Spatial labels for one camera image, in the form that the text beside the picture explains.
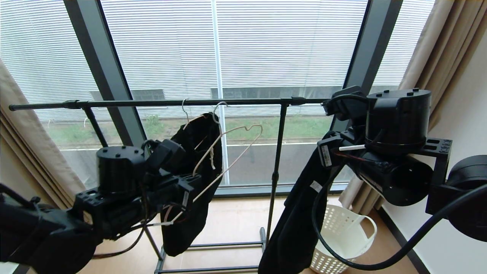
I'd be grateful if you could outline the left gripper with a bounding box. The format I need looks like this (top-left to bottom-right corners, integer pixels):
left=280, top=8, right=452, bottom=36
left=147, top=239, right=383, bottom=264
left=103, top=175, right=195, bottom=233

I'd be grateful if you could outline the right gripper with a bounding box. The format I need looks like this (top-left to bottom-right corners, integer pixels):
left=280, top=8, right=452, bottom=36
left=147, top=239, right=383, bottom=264
left=317, top=131, right=434, bottom=207

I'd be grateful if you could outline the black garment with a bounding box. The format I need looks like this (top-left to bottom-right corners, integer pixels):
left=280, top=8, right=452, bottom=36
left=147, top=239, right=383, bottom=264
left=160, top=112, right=224, bottom=257

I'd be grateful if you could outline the pink clothes hanger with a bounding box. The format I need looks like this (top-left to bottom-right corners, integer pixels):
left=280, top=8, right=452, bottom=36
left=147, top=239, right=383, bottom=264
left=181, top=99, right=210, bottom=151
left=163, top=101, right=263, bottom=226

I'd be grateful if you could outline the heap of clothes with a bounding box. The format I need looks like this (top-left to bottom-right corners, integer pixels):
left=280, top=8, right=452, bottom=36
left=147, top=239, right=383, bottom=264
left=258, top=145, right=343, bottom=274

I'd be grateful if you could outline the white laundry basket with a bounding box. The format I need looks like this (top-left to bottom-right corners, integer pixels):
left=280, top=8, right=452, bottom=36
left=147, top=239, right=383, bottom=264
left=310, top=204, right=378, bottom=274

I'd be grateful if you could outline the black clothes rack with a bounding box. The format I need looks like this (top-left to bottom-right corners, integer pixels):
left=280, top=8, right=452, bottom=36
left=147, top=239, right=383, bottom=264
left=8, top=97, right=331, bottom=274

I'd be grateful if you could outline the beige curtain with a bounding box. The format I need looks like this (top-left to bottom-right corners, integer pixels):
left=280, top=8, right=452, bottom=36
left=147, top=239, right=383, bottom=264
left=0, top=61, right=87, bottom=210
left=339, top=0, right=487, bottom=215

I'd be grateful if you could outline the window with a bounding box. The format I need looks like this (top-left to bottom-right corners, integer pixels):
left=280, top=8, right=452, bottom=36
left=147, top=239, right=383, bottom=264
left=0, top=0, right=436, bottom=198

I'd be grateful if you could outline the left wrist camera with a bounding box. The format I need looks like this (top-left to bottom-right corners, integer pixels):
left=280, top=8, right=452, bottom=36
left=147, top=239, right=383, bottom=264
left=142, top=139, right=186, bottom=174

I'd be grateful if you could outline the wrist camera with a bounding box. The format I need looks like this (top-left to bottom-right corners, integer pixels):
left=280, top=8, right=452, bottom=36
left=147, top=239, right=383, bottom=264
left=323, top=86, right=369, bottom=121
left=142, top=139, right=186, bottom=174

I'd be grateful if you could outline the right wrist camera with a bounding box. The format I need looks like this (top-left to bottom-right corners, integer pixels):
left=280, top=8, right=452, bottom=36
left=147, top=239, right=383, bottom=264
left=323, top=86, right=369, bottom=121

